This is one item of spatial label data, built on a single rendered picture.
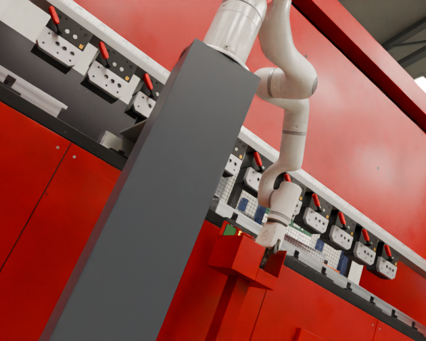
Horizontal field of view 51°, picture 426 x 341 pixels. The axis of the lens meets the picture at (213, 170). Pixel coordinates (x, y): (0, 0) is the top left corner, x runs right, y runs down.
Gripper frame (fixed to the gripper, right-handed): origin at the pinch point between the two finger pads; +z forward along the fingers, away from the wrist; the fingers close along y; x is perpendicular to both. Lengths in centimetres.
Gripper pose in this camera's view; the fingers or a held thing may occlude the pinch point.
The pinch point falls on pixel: (261, 262)
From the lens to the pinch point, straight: 166.1
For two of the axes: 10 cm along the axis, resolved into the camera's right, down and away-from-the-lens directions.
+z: -4.0, 8.7, -2.7
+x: 7.7, 4.9, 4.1
